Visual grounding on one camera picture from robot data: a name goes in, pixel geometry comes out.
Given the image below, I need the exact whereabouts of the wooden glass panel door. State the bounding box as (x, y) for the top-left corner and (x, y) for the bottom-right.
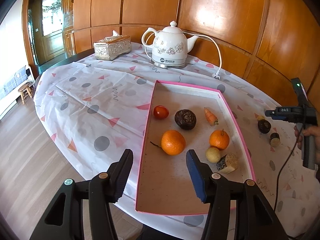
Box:
(30, 0), (75, 65)

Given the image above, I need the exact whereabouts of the pink cardboard tray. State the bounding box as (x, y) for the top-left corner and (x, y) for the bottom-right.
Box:
(135, 80), (256, 216)

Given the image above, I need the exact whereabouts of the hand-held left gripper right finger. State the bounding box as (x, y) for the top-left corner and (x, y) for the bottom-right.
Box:
(186, 149), (288, 240)

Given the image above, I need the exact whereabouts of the white power cord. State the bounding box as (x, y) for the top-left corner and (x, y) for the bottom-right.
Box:
(145, 31), (223, 80)

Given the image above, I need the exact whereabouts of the large orange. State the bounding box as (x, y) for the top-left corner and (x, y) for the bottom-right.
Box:
(161, 129), (186, 156)

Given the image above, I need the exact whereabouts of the red tomato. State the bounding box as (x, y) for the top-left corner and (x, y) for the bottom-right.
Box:
(153, 105), (169, 120)

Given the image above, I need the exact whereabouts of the small wooden stool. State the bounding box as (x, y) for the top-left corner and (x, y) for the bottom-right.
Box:
(18, 84), (33, 105)

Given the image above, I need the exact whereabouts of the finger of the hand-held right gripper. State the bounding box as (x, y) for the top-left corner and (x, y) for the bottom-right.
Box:
(264, 107), (287, 121)

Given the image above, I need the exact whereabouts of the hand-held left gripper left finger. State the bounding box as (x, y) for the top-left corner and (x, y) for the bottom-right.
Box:
(29, 149), (134, 240)

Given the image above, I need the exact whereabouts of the black cable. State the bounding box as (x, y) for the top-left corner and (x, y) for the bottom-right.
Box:
(274, 140), (304, 215)

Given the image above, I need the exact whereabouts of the silver kettle base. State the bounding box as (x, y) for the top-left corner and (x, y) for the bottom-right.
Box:
(150, 56), (188, 69)

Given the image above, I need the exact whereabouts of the silver embossed tissue box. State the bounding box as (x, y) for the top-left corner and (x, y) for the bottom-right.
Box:
(94, 30), (132, 60)

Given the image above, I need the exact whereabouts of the small carrot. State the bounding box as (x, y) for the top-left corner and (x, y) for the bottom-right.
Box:
(204, 107), (219, 126)

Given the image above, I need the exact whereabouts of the person's right hand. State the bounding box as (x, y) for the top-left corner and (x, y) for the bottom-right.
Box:
(294, 124), (320, 160)

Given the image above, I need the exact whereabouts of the white bench with checked cushion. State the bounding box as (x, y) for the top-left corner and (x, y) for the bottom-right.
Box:
(0, 64), (35, 119)

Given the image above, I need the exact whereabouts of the small orange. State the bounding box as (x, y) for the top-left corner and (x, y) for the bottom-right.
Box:
(209, 129), (230, 151)

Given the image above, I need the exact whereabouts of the white floral electric kettle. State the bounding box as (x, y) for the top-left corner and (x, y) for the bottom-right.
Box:
(141, 21), (200, 64)

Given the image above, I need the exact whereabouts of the patterned white tablecloth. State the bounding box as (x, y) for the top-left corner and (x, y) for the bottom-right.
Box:
(34, 41), (320, 238)

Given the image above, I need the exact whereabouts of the cut yam piece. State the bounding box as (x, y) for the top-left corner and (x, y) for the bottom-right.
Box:
(216, 153), (239, 174)
(269, 132), (281, 147)

